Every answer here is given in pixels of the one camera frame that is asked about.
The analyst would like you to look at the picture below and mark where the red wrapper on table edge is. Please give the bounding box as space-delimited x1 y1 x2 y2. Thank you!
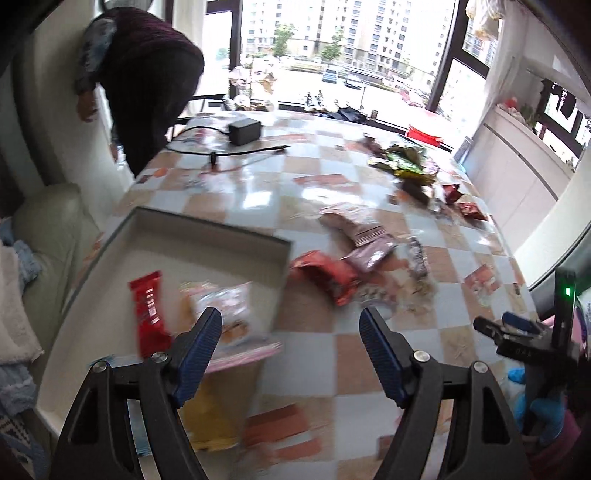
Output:
457 202 488 221

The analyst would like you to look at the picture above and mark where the pile of clothes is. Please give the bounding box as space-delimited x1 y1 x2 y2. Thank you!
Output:
1 217 43 417

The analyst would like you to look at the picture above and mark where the white cranberry crisp packet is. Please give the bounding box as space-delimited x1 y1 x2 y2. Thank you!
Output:
318 203 386 247

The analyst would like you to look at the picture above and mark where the yellow biscuit clear packet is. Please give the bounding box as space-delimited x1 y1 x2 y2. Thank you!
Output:
356 235 438 313

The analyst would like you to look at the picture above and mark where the grey shallow cardboard box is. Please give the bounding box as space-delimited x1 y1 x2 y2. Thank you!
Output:
36 207 291 452

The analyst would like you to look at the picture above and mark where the red snack packet white lettering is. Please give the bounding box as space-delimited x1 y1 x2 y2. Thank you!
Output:
128 271 172 359

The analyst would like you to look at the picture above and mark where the pink cranberry crisp packet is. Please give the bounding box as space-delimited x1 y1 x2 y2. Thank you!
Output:
177 281 281 373

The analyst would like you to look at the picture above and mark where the red basin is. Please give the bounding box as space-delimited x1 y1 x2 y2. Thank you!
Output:
406 126 443 147

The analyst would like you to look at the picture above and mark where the person in dark clothes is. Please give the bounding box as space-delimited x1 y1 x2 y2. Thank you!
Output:
74 5 204 176

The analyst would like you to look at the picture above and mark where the purple snack packet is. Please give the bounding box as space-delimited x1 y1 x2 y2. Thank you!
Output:
342 234 397 274

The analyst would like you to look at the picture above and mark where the pile of green yellow wrappers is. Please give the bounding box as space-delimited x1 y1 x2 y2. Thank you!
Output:
361 135 440 206

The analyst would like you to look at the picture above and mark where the black power adapter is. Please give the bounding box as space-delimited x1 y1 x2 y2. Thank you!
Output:
228 118 263 146

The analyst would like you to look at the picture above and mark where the white cabinet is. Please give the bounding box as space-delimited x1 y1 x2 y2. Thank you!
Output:
463 107 573 252

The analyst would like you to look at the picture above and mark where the dark red snack packet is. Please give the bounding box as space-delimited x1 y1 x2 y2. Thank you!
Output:
290 250 360 306

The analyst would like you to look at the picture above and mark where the yellow stick packet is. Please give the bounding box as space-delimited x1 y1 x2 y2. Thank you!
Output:
180 378 238 452

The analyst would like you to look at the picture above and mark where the black cable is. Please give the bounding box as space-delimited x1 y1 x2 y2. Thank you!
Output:
164 124 291 165

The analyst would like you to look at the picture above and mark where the small red wrapper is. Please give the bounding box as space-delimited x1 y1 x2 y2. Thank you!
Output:
442 184 464 205

